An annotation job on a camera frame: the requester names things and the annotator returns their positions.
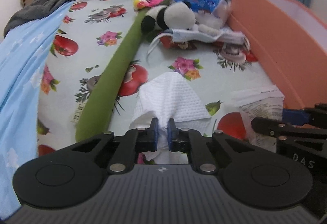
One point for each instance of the clear printed plastic packet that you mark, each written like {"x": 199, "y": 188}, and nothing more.
{"x": 266, "y": 102}

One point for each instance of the blue tissue pack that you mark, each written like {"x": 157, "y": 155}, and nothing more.
{"x": 212, "y": 13}

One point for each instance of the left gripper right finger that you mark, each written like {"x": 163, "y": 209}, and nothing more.
{"x": 192, "y": 143}

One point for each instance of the long green plush stem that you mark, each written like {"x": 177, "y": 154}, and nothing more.
{"x": 96, "y": 115}

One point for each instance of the orange storage box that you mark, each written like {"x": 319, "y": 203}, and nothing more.
{"x": 289, "y": 41}

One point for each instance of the panda plush toy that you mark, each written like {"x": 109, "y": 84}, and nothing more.
{"x": 175, "y": 16}

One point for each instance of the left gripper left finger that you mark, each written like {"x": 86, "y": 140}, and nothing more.
{"x": 126, "y": 148}

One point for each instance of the light blue bed sheet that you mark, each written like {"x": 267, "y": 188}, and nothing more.
{"x": 23, "y": 54}

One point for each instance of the dark grey towel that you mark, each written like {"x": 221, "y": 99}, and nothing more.
{"x": 37, "y": 9}

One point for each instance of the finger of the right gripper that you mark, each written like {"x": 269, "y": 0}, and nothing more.
{"x": 315, "y": 116}
{"x": 264, "y": 127}

